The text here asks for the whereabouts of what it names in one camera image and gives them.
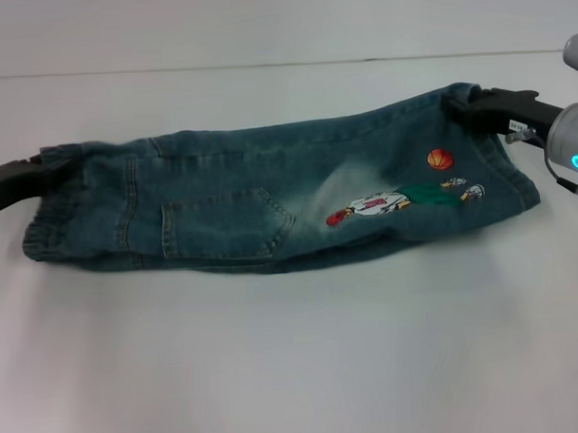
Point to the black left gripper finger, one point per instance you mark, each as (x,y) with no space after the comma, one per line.
(60,179)
(54,160)

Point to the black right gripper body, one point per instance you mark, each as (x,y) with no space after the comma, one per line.
(523,111)

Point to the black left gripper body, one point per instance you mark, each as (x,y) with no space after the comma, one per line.
(7,183)

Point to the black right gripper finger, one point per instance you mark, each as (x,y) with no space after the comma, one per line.
(470,101)
(471,120)

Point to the blue denim shorts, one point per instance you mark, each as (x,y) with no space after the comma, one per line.
(278,193)

